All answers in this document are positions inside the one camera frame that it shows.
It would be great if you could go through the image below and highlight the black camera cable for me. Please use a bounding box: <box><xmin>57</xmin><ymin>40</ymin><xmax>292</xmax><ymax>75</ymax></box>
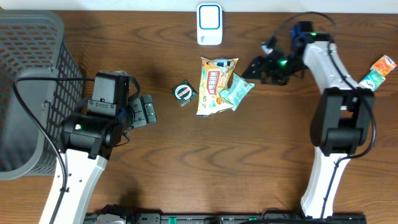
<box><xmin>273</xmin><ymin>11</ymin><xmax>377</xmax><ymax>218</ymax></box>

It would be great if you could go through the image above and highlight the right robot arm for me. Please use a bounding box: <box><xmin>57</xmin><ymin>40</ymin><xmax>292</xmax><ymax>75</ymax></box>
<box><xmin>243</xmin><ymin>21</ymin><xmax>376</xmax><ymax>220</ymax></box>

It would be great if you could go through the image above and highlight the dark green Zam-Buk box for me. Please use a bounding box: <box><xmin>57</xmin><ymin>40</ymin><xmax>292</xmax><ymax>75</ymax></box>
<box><xmin>171</xmin><ymin>80</ymin><xmax>197</xmax><ymax>107</ymax></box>

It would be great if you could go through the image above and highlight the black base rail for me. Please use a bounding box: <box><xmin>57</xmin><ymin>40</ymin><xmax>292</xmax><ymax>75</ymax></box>
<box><xmin>83</xmin><ymin>204</ymin><xmax>367</xmax><ymax>224</ymax></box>

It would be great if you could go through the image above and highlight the large orange white snack bag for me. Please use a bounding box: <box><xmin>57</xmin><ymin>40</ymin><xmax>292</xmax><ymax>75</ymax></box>
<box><xmin>196</xmin><ymin>57</ymin><xmax>239</xmax><ymax>116</ymax></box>

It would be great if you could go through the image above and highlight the green snack packet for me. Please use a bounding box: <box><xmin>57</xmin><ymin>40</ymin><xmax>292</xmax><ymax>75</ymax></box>
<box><xmin>220</xmin><ymin>73</ymin><xmax>255</xmax><ymax>111</ymax></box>

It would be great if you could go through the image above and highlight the white barcode scanner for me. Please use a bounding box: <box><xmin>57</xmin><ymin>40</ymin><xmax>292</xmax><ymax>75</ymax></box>
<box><xmin>197</xmin><ymin>2</ymin><xmax>223</xmax><ymax>45</ymax></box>

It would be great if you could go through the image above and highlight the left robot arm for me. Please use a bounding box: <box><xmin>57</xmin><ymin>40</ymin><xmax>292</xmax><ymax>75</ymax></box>
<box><xmin>40</xmin><ymin>70</ymin><xmax>157</xmax><ymax>223</ymax></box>

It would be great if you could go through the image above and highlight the teal white packet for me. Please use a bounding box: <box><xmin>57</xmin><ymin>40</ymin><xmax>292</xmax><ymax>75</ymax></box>
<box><xmin>359</xmin><ymin>70</ymin><xmax>386</xmax><ymax>91</ymax></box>

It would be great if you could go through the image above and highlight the orange red snack packet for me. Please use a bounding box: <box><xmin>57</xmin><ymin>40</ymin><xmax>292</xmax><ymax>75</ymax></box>
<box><xmin>370</xmin><ymin>55</ymin><xmax>397</xmax><ymax>77</ymax></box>

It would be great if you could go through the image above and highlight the black plastic mesh basket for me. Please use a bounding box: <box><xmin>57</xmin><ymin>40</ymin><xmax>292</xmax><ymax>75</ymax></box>
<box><xmin>1</xmin><ymin>11</ymin><xmax>84</xmax><ymax>180</ymax></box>

